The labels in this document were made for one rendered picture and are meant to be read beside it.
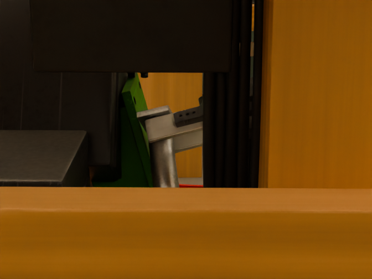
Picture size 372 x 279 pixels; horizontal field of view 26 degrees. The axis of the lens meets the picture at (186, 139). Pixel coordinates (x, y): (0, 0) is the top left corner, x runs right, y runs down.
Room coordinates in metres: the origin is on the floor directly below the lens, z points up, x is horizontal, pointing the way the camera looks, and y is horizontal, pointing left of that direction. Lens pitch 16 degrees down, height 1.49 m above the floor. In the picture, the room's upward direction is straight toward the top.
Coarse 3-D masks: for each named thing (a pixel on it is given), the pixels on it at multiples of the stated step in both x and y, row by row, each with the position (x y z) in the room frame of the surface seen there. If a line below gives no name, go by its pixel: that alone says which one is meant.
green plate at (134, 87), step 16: (128, 80) 1.01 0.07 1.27; (128, 96) 0.95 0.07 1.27; (128, 112) 0.95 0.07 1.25; (128, 128) 0.96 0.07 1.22; (128, 144) 0.96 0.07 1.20; (144, 144) 0.95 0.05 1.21; (128, 160) 0.96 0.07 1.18; (144, 160) 0.95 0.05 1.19; (128, 176) 0.96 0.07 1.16; (144, 176) 0.96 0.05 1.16
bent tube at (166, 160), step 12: (156, 108) 0.93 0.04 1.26; (168, 108) 0.93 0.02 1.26; (144, 120) 0.93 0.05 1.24; (156, 144) 0.91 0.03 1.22; (168, 144) 0.91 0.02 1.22; (156, 156) 0.90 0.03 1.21; (168, 156) 0.90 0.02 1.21; (156, 168) 0.89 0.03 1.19; (168, 168) 0.89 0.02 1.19; (156, 180) 0.88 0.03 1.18; (168, 180) 0.88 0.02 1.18
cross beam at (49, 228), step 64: (0, 192) 0.58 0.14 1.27; (64, 192) 0.58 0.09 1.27; (128, 192) 0.58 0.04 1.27; (192, 192) 0.58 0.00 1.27; (256, 192) 0.58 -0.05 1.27; (320, 192) 0.58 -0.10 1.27; (0, 256) 0.55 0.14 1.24; (64, 256) 0.55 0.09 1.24; (128, 256) 0.55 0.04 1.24; (192, 256) 0.55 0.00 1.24; (256, 256) 0.55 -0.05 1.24; (320, 256) 0.55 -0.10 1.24
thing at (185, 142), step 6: (198, 132) 0.94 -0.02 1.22; (174, 138) 0.94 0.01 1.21; (180, 138) 0.94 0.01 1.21; (186, 138) 0.94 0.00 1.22; (192, 138) 0.94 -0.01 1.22; (198, 138) 0.94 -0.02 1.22; (174, 144) 0.94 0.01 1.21; (180, 144) 0.94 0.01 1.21; (186, 144) 0.93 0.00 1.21; (192, 144) 0.93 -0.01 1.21; (198, 144) 0.93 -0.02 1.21; (174, 150) 0.93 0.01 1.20; (180, 150) 0.93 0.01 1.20; (186, 150) 0.94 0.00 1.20
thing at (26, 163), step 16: (0, 144) 0.83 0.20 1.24; (16, 144) 0.83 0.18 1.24; (32, 144) 0.83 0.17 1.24; (48, 144) 0.83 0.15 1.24; (64, 144) 0.83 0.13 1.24; (80, 144) 0.84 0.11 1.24; (0, 160) 0.78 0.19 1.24; (16, 160) 0.78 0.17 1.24; (32, 160) 0.78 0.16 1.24; (48, 160) 0.78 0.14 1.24; (64, 160) 0.78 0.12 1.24; (80, 160) 0.82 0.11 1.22; (0, 176) 0.73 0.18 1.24; (16, 176) 0.73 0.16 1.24; (32, 176) 0.73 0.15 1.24; (48, 176) 0.73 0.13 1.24; (64, 176) 0.73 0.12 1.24; (80, 176) 0.82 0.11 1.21
